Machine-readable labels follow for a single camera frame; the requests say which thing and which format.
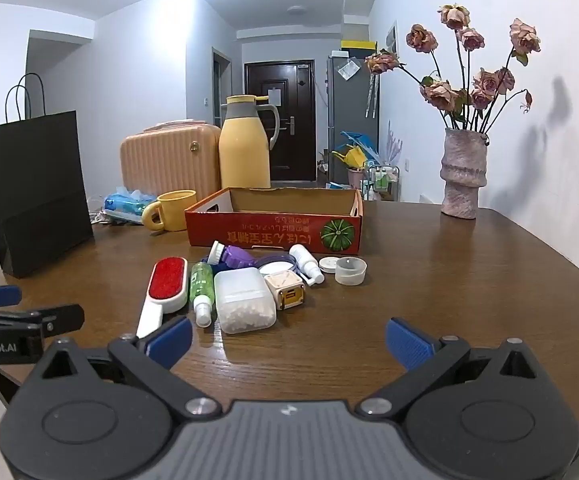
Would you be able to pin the translucent white cup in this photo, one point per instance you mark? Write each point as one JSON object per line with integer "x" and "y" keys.
{"x": 350, "y": 272}

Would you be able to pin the yellow mug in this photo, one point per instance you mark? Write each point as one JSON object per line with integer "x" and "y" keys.
{"x": 177, "y": 210}

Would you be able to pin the purple flower wall sticker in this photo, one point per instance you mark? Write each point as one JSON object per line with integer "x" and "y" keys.
{"x": 394, "y": 140}

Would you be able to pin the blue tissue pack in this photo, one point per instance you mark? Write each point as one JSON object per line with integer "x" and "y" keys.
{"x": 124, "y": 205}

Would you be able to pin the red and white lint brush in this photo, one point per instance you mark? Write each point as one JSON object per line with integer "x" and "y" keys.
{"x": 168, "y": 280}

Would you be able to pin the paper notice on door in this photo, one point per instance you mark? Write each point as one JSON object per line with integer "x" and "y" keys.
{"x": 275, "y": 97}

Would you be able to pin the grey interior door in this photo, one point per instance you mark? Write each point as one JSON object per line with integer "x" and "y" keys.
{"x": 222, "y": 85}

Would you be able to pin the beige cube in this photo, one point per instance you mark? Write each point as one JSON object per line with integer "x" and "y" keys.
{"x": 284, "y": 290}

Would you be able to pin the yellow thermos jug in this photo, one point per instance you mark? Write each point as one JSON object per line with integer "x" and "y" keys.
{"x": 244, "y": 150}

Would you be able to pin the pink ribbed suitcase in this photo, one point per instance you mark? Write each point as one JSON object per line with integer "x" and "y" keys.
{"x": 164, "y": 165}

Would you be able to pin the green bottle white cap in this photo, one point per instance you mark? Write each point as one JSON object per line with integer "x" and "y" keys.
{"x": 202, "y": 285}

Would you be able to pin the white spray bottle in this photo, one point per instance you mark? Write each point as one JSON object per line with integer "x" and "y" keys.
{"x": 302, "y": 257}

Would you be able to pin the blue plastic frame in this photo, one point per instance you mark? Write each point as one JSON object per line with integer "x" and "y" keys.
{"x": 362, "y": 140}

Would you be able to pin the grey refrigerator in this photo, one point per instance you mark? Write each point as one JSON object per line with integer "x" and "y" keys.
{"x": 344, "y": 110}

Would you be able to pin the folded umbrella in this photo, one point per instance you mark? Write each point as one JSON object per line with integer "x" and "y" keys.
{"x": 372, "y": 95}

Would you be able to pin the red cardboard box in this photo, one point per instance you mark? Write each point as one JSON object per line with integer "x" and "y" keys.
{"x": 269, "y": 230}

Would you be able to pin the black monitor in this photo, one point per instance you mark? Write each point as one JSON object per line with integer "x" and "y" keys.
{"x": 34, "y": 185}

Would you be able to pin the dried rose bouquet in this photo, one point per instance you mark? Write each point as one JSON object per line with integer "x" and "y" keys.
{"x": 439, "y": 92}

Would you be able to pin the pink ceramic vase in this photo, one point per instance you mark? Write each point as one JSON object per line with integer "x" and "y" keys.
{"x": 462, "y": 175}

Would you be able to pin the yellow and black box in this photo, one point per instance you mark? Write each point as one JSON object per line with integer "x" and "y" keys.
{"x": 357, "y": 44}

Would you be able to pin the purple lid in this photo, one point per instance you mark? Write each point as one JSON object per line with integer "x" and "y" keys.
{"x": 239, "y": 260}

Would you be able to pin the small white round lid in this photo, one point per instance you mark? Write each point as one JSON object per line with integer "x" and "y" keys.
{"x": 328, "y": 265}

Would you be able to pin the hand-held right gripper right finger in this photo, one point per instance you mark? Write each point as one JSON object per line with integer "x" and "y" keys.
{"x": 409, "y": 342}

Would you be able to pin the translucent plastic container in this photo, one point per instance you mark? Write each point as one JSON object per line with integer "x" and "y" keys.
{"x": 242, "y": 300}

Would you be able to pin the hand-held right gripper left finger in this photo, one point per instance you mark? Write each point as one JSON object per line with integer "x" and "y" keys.
{"x": 172, "y": 342}

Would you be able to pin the dark brown entrance door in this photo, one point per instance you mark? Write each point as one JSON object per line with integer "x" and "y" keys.
{"x": 294, "y": 110}

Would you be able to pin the pink bucket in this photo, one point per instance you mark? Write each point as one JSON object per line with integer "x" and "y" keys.
{"x": 355, "y": 177}

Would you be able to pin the yellow plastic toy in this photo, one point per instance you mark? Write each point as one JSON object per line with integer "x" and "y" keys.
{"x": 349, "y": 156}

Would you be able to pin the clear plastic bag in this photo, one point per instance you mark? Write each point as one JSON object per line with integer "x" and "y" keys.
{"x": 348, "y": 69}

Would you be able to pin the blue rimmed cream jar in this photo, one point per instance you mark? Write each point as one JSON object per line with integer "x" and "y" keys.
{"x": 269, "y": 260}

